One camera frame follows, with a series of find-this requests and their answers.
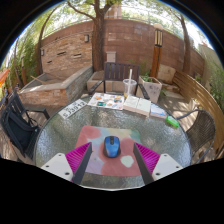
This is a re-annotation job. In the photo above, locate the white license plate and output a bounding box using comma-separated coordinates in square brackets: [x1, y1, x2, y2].
[58, 98, 88, 120]

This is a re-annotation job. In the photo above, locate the grey wall utility box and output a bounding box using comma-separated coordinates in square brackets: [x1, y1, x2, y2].
[105, 50, 117, 63]

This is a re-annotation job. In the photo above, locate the white square planter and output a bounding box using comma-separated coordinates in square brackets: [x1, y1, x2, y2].
[136, 74, 163, 104]

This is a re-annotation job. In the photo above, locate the thin pale book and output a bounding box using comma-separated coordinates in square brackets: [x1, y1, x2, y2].
[149, 103, 168, 120]

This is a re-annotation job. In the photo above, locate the colourful picture sheet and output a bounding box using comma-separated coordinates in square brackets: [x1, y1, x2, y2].
[87, 92, 125, 111]

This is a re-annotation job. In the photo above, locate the floral print mouse pad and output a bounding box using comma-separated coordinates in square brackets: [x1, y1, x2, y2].
[73, 124, 144, 178]

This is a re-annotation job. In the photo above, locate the thin leaning tree trunk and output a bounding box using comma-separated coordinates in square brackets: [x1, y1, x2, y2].
[34, 6, 59, 76]

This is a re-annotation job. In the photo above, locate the black slatted chair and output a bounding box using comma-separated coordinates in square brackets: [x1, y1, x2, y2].
[0, 91, 51, 159]

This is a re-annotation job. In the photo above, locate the dark wooden slat chair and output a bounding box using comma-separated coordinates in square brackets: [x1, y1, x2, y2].
[88, 61, 151, 101]

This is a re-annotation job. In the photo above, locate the curved wooden slat bench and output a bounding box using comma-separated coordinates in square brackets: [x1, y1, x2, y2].
[172, 69, 224, 153]

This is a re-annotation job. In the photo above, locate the tan stone block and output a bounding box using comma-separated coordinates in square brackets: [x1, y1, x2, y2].
[157, 63, 177, 85]

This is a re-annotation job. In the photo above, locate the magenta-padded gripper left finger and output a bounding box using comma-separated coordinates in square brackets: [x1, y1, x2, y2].
[40, 142, 94, 185]

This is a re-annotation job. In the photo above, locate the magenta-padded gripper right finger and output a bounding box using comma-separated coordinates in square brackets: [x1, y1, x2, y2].
[132, 142, 184, 186]

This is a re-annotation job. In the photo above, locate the orange parasol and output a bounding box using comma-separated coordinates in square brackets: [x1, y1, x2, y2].
[0, 68, 10, 88]

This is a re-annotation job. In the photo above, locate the thick tree trunk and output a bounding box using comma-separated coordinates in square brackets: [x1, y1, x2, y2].
[66, 0, 116, 73]

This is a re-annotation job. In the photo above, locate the black backpack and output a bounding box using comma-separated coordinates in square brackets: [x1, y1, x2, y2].
[1, 106, 33, 153]

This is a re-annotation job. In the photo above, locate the small green packet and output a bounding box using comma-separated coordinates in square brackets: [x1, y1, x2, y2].
[165, 115, 180, 129]

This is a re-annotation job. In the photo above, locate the stone raised garden bed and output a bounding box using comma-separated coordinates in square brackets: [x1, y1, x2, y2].
[18, 64, 94, 108]

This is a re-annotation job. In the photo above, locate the tall wooden lamp post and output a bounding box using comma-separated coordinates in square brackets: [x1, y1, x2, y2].
[149, 23, 165, 78]

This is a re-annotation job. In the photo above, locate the clear plastic cup with straw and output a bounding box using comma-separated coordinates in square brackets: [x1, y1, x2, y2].
[122, 68, 138, 100]

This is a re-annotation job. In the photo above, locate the blue computer mouse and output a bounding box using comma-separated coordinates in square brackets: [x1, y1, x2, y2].
[102, 135, 122, 159]

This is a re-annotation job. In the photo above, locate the slim dark tree trunk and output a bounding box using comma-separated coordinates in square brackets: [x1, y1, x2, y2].
[178, 13, 193, 74]

